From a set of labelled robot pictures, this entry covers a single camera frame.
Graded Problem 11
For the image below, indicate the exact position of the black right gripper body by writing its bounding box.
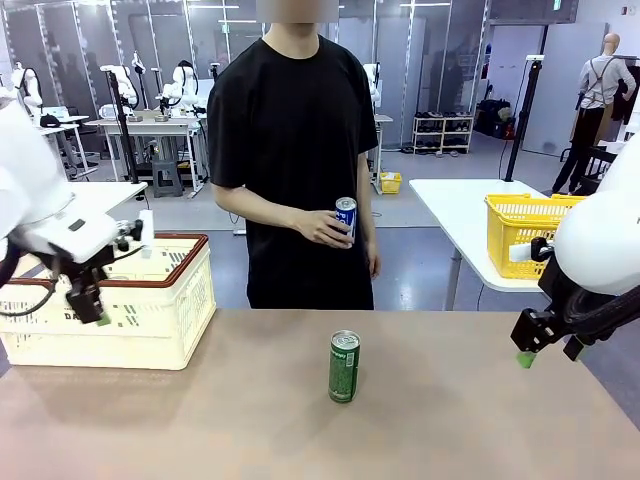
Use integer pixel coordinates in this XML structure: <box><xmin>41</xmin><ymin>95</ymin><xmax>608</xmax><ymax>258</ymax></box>
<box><xmin>537</xmin><ymin>254</ymin><xmax>582</xmax><ymax>322</ymax></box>

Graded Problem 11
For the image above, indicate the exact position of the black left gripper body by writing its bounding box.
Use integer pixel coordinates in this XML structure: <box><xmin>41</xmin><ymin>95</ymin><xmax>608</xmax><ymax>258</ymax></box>
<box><xmin>48</xmin><ymin>248</ymin><xmax>109</xmax><ymax>295</ymax></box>

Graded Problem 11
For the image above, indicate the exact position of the blue slim drink can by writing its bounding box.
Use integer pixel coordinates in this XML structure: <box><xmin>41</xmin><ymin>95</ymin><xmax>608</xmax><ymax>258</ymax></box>
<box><xmin>333</xmin><ymin>196</ymin><xmax>359</xmax><ymax>250</ymax></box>

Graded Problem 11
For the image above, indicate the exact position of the person's left forearm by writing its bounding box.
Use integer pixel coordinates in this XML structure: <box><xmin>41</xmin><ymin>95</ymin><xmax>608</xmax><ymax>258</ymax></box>
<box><xmin>355</xmin><ymin>184</ymin><xmax>379</xmax><ymax>246</ymax></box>

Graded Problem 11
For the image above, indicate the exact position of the person's right forearm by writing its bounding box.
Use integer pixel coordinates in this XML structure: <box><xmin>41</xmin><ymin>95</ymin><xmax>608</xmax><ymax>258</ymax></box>
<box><xmin>219</xmin><ymin>192</ymin><xmax>306</xmax><ymax>239</ymax></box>

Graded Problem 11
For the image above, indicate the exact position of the yellow plastic basket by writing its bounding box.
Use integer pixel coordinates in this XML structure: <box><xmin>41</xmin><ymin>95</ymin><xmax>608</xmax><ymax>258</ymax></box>
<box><xmin>484</xmin><ymin>193</ymin><xmax>586</xmax><ymax>280</ymax></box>

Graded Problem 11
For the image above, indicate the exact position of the person's left hand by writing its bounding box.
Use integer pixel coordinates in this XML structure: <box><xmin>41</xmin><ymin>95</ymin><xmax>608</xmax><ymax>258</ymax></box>
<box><xmin>363</xmin><ymin>240</ymin><xmax>383</xmax><ymax>280</ymax></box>

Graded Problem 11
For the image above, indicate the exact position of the person's right hand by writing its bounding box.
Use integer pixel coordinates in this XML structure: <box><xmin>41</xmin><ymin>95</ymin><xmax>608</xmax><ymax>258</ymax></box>
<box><xmin>298</xmin><ymin>208</ymin><xmax>354</xmax><ymax>248</ymax></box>

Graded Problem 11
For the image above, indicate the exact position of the grey step stool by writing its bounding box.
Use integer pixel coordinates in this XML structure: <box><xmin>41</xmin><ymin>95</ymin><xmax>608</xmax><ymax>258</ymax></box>
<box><xmin>150</xmin><ymin>159</ymin><xmax>185</xmax><ymax>199</ymax></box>

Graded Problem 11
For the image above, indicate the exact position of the white table with grey leg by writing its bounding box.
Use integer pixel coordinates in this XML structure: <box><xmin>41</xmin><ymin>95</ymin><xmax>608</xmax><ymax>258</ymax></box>
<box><xmin>408</xmin><ymin>178</ymin><xmax>551</xmax><ymax>311</ymax></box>

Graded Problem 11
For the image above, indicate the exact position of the small white desk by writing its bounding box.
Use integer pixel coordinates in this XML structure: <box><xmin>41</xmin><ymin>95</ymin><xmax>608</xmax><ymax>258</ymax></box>
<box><xmin>37</xmin><ymin>115</ymin><xmax>100</xmax><ymax>180</ymax></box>

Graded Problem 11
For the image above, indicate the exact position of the black tripod pole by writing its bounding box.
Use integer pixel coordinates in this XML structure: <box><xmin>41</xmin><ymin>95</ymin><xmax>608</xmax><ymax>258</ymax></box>
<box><xmin>102</xmin><ymin>67</ymin><xmax>140</xmax><ymax>184</ymax></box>

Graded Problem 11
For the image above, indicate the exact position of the long white workbench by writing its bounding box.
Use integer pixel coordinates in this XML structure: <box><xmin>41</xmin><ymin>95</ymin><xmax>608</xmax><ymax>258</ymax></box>
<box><xmin>84</xmin><ymin>112</ymin><xmax>209</xmax><ymax>196</ymax></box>

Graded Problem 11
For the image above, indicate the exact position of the black tripod with white head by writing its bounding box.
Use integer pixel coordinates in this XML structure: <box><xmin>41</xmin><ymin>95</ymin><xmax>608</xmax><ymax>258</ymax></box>
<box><xmin>503</xmin><ymin>54</ymin><xmax>545</xmax><ymax>182</ymax></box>

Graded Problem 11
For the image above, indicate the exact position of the black bag pile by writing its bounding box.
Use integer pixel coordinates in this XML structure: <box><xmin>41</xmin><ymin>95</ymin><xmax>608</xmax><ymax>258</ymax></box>
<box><xmin>474</xmin><ymin>98</ymin><xmax>516</xmax><ymax>140</ymax></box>

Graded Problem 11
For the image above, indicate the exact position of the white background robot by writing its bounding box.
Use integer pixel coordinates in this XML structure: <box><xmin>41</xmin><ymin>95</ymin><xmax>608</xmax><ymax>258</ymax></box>
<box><xmin>10</xmin><ymin>62</ymin><xmax>44</xmax><ymax>109</ymax></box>
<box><xmin>363</xmin><ymin>63</ymin><xmax>382</xmax><ymax>106</ymax></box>
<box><xmin>162</xmin><ymin>59</ymin><xmax>201</xmax><ymax>109</ymax></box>
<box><xmin>99</xmin><ymin>64</ymin><xmax>139</xmax><ymax>119</ymax></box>

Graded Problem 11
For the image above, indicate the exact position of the black hanging jacket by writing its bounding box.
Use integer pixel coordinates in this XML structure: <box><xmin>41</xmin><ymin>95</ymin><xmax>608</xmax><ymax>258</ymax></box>
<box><xmin>612</xmin><ymin>64</ymin><xmax>640</xmax><ymax>126</ymax></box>

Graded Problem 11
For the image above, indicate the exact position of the white shoe rack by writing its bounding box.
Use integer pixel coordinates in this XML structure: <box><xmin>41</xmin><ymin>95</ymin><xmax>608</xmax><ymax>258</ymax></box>
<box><xmin>412</xmin><ymin>112</ymin><xmax>475</xmax><ymax>156</ymax></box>

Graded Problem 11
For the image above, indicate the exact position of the mannequin with grey apron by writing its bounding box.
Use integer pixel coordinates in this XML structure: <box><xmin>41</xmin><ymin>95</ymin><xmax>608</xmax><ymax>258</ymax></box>
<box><xmin>552</xmin><ymin>33</ymin><xmax>626</xmax><ymax>196</ymax></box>

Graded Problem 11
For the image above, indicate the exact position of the white background desk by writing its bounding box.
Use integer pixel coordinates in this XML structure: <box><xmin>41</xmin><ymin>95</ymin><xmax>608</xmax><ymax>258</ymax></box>
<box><xmin>373</xmin><ymin>113</ymin><xmax>395</xmax><ymax>196</ymax></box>

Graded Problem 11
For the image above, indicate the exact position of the person in black t-shirt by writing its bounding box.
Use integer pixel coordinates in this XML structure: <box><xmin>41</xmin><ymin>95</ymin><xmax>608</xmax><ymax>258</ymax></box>
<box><xmin>206</xmin><ymin>0</ymin><xmax>382</xmax><ymax>311</ymax></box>

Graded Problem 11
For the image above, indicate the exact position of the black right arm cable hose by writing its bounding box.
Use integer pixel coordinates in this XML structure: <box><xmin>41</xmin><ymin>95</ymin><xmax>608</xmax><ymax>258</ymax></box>
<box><xmin>559</xmin><ymin>284</ymin><xmax>640</xmax><ymax>346</ymax></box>

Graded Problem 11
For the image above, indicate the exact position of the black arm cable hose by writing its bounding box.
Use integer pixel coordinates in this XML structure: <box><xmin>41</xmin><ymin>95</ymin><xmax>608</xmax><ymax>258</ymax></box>
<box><xmin>0</xmin><ymin>239</ymin><xmax>31</xmax><ymax>289</ymax></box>
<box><xmin>559</xmin><ymin>284</ymin><xmax>640</xmax><ymax>346</ymax></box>

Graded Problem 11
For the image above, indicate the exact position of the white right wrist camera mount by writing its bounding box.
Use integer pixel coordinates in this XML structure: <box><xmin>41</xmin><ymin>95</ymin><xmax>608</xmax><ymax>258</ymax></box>
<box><xmin>508</xmin><ymin>236</ymin><xmax>556</xmax><ymax>264</ymax></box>

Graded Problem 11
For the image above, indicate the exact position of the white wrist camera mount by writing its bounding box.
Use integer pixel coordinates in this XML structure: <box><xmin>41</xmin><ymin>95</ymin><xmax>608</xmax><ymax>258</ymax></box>
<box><xmin>113</xmin><ymin>209</ymin><xmax>154</xmax><ymax>259</ymax></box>
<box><xmin>508</xmin><ymin>236</ymin><xmax>556</xmax><ymax>264</ymax></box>

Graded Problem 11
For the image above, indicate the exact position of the cream basket with brown handles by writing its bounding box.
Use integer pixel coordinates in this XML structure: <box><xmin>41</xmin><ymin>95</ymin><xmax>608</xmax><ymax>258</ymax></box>
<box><xmin>0</xmin><ymin>233</ymin><xmax>218</xmax><ymax>372</ymax></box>

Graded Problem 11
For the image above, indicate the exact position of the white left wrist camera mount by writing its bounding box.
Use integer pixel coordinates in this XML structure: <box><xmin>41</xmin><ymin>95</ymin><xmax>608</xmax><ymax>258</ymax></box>
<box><xmin>113</xmin><ymin>209</ymin><xmax>154</xmax><ymax>259</ymax></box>

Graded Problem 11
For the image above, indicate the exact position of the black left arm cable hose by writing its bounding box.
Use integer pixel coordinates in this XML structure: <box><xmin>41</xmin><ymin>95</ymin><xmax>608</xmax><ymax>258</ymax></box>
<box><xmin>0</xmin><ymin>239</ymin><xmax>31</xmax><ymax>289</ymax></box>

